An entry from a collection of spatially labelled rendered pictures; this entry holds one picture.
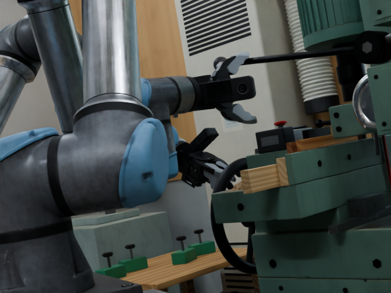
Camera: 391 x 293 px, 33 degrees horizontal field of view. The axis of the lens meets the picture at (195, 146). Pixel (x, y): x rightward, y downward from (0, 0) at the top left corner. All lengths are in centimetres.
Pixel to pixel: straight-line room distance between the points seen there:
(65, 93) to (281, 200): 43
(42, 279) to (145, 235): 268
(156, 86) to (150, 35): 272
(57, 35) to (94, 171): 36
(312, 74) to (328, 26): 152
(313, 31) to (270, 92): 152
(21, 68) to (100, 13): 66
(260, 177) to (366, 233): 22
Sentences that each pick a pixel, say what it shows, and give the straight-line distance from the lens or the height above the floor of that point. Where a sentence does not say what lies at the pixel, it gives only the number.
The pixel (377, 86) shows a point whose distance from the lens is 118.
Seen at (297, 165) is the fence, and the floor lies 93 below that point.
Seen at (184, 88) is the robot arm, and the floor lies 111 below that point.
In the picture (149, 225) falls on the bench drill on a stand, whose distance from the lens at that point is 359.
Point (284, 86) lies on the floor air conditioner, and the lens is 297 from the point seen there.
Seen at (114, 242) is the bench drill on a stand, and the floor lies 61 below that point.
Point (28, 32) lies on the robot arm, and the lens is 160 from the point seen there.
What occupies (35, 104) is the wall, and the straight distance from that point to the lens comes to 442.
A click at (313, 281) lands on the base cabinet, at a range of 130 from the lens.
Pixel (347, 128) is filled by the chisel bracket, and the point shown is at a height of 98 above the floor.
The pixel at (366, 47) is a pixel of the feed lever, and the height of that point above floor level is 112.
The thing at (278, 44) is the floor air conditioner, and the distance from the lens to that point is 300.
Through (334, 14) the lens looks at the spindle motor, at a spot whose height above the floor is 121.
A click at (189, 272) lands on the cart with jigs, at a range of 265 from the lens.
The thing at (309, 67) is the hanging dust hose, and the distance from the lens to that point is 289.
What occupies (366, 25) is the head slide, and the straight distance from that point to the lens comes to 134.
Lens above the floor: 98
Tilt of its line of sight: 1 degrees up
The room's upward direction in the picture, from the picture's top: 9 degrees counter-clockwise
